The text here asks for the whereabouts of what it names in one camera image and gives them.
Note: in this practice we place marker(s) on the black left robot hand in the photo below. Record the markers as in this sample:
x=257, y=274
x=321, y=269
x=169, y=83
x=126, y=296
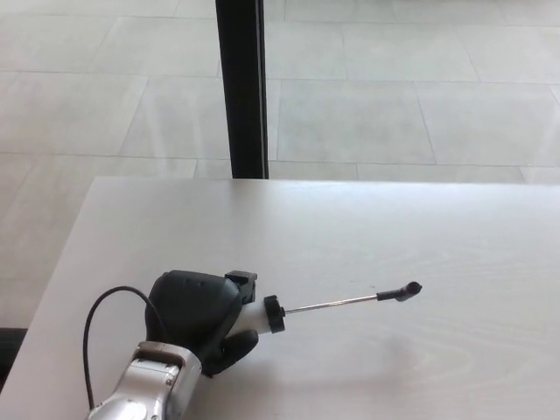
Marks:
x=188, y=306

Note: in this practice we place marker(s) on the white Franklin hand air pump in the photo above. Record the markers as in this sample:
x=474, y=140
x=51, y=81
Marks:
x=274, y=315

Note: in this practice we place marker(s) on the dark object beside table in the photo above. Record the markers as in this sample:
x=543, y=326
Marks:
x=6, y=345

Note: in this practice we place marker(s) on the black vertical frame post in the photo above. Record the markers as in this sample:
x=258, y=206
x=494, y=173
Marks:
x=240, y=87

